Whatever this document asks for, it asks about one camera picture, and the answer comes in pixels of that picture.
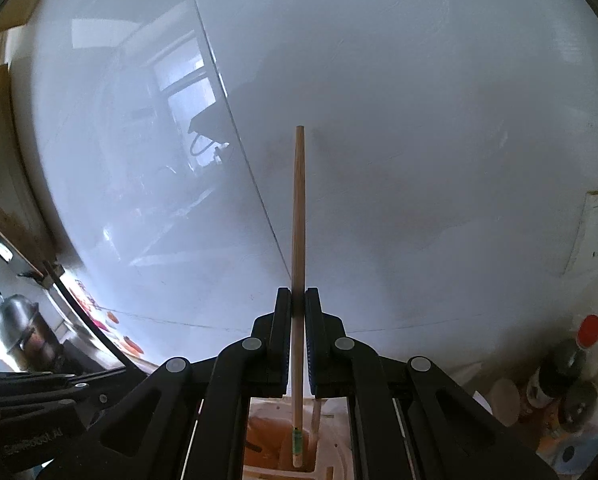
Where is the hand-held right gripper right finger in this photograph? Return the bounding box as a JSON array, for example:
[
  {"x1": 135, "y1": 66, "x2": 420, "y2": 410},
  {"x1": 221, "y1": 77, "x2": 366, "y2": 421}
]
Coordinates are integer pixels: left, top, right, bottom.
[{"x1": 304, "y1": 287, "x2": 560, "y2": 480}]

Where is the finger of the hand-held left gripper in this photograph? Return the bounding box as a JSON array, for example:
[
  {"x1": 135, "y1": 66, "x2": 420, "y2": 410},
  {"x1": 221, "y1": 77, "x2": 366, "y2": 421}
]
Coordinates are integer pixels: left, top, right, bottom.
[
  {"x1": 0, "y1": 367, "x2": 147, "y2": 397},
  {"x1": 0, "y1": 392, "x2": 112, "y2": 423}
]

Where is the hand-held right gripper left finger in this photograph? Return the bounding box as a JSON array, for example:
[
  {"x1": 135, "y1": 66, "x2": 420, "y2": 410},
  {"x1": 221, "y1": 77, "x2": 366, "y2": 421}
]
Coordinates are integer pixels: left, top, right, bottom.
[{"x1": 40, "y1": 287, "x2": 294, "y2": 480}]

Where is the orange chopstick holder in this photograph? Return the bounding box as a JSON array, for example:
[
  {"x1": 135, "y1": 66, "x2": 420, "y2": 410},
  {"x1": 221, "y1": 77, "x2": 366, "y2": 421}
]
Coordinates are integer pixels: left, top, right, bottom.
[{"x1": 241, "y1": 395, "x2": 360, "y2": 480}]

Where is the wooden chopstick with green band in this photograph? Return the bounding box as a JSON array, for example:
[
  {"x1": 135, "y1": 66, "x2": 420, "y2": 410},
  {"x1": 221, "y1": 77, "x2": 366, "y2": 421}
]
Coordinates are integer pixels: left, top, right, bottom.
[{"x1": 289, "y1": 125, "x2": 308, "y2": 469}]

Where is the dark bottle with red cap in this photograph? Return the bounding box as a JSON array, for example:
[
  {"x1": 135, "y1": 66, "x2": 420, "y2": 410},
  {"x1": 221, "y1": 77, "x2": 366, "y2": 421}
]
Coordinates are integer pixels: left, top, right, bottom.
[{"x1": 526, "y1": 313, "x2": 598, "y2": 409}]

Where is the dark bottle with black cap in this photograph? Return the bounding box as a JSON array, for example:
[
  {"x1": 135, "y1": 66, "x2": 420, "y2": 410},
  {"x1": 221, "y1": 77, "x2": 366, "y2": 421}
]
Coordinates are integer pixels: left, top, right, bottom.
[{"x1": 553, "y1": 382, "x2": 598, "y2": 442}]

